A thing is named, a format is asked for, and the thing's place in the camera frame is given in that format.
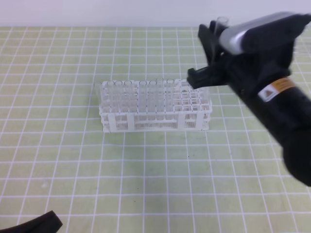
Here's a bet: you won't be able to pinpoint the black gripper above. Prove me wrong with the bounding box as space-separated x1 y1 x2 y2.
187 20 292 97

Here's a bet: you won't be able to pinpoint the clear glass test tube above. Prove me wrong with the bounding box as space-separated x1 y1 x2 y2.
214 17 229 33

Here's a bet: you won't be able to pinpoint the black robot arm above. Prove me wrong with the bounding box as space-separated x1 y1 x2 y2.
187 14 311 185

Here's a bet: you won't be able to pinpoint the clear tube in rack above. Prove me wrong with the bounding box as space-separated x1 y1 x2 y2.
148 81 157 121
138 81 147 121
156 78 164 120
166 79 174 120
124 80 132 112

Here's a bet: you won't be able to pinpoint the white plastic test tube rack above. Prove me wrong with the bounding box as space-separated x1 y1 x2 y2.
94 79 212 133

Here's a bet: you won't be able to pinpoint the clear test tubes on cloth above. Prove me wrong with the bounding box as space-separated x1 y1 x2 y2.
294 37 311 54

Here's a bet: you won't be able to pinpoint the green grid tablecloth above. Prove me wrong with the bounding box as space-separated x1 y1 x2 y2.
0 27 311 233

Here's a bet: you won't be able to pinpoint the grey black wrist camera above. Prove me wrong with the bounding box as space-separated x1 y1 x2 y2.
219 12 311 55

